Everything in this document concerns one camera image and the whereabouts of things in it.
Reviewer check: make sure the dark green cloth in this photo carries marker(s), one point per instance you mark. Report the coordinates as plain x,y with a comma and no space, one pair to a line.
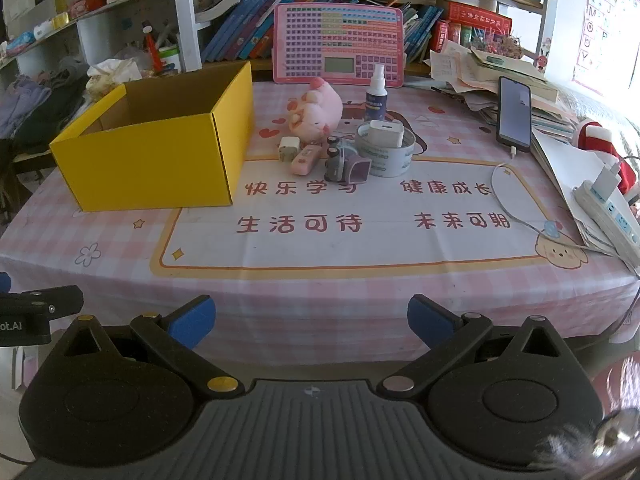
55,115

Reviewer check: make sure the row of blue books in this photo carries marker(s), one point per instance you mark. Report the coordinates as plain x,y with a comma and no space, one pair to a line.
245,30

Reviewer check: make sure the pink learning tablet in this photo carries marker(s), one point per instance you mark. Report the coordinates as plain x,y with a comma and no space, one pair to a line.
340,35

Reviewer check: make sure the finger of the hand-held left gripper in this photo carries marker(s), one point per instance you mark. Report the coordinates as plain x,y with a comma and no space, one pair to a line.
60,300
4,282

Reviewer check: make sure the alphabet wall poster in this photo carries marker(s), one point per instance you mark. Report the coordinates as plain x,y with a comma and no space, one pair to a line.
610,25

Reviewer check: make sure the white spray bottle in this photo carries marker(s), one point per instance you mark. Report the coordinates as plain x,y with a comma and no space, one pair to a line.
375,105

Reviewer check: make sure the white green jar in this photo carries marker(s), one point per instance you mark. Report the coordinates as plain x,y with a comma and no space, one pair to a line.
171,59

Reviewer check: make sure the fluffy grey sleeve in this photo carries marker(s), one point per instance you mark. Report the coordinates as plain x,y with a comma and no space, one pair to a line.
570,447

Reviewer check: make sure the small white plug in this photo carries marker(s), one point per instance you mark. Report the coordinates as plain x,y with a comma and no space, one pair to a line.
289,150

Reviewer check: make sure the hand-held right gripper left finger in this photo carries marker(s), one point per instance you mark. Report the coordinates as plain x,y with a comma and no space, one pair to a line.
192,321

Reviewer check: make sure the yellow cardboard box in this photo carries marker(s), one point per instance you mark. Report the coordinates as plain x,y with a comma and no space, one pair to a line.
150,160

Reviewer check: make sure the gold small box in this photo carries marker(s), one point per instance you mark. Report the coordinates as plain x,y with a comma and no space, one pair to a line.
59,21

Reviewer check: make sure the floral tissue pack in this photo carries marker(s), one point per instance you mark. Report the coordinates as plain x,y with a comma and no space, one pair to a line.
112,77

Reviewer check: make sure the white plugged-in charger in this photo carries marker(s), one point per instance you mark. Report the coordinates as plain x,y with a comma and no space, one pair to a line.
606,182

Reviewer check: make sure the red white plush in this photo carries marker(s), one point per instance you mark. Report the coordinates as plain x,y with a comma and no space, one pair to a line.
595,137

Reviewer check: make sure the small dried flowers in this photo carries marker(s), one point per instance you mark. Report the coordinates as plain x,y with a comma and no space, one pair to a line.
500,46

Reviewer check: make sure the purple cloth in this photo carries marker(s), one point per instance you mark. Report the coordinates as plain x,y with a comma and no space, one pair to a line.
22,102

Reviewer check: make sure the wide tape roll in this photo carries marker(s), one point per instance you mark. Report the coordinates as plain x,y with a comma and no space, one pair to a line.
385,162

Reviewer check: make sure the blue packet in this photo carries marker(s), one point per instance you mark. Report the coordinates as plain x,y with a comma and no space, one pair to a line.
20,44

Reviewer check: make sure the messy paper stack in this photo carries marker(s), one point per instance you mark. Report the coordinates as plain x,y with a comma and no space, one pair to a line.
465,72

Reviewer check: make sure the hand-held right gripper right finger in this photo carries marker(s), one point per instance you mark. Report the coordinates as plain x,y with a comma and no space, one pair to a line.
431,321

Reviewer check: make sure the slim blue books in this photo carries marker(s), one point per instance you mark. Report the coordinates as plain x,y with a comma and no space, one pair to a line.
420,30

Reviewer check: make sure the grey purple toy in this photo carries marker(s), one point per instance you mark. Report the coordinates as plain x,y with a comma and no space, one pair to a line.
345,165

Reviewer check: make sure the white packet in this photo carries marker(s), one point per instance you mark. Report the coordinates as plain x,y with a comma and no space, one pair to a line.
43,29

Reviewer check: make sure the white shelf unit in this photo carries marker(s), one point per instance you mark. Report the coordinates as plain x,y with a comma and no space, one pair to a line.
187,15

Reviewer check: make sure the white phone charger block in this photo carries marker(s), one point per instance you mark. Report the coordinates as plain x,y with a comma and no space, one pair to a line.
386,132

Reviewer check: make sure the black smartphone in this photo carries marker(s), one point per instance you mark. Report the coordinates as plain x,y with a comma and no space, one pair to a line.
515,112

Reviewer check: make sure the pink pig plush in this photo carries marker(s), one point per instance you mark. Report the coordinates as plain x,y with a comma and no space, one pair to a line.
320,110

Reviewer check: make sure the white power strip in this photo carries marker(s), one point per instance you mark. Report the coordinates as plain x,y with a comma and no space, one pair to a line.
615,220

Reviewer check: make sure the grey cloth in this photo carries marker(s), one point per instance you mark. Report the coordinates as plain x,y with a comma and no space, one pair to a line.
72,67

